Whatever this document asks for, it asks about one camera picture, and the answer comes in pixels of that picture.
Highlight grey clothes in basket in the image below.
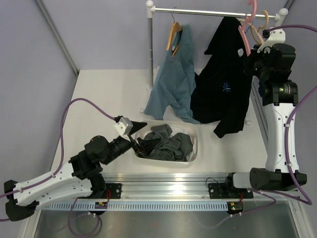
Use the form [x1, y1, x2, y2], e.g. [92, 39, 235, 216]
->
[143, 124, 193, 162]

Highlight aluminium mounting rail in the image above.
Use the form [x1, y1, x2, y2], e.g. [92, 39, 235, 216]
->
[74, 172, 302, 201]

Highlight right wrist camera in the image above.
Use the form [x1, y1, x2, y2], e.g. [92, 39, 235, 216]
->
[257, 29, 286, 53]

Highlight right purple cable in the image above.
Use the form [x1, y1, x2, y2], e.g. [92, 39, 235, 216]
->
[198, 24, 317, 229]

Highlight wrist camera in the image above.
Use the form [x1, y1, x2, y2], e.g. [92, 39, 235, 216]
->
[114, 116, 133, 136]
[257, 29, 286, 53]

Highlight purple cable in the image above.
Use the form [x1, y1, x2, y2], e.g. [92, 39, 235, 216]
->
[198, 24, 317, 229]
[0, 98, 117, 236]

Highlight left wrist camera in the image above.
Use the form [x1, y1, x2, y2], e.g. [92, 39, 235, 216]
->
[114, 116, 133, 136]

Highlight pink plastic hanger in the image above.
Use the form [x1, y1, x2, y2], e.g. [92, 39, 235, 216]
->
[238, 0, 257, 56]

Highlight light blue cable duct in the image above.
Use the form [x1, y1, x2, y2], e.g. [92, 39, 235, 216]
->
[43, 200, 228, 211]

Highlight wooden hanger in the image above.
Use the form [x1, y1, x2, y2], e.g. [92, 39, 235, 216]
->
[166, 8, 182, 56]

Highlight beige plastic hanger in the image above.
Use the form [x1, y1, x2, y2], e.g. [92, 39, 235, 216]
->
[238, 10, 269, 45]

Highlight white laundry basket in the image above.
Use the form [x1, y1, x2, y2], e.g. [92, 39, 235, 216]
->
[133, 120, 198, 168]

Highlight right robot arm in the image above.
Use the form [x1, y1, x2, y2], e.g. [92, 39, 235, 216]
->
[224, 43, 307, 197]

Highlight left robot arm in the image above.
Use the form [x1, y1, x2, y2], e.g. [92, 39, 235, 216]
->
[4, 121, 160, 222]

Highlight light blue wire hanger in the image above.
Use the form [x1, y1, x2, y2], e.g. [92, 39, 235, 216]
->
[244, 21, 254, 34]

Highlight metal clothes rack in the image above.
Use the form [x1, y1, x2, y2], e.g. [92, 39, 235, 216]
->
[141, 0, 289, 149]

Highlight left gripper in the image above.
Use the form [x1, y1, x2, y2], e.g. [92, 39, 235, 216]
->
[102, 121, 160, 166]

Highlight black t shirt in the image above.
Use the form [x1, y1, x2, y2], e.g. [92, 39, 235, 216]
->
[190, 17, 253, 138]

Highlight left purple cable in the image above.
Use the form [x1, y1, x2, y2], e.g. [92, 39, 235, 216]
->
[0, 98, 117, 236]

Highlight teal blue t shirt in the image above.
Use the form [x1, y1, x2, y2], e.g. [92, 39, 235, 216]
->
[144, 24, 200, 124]

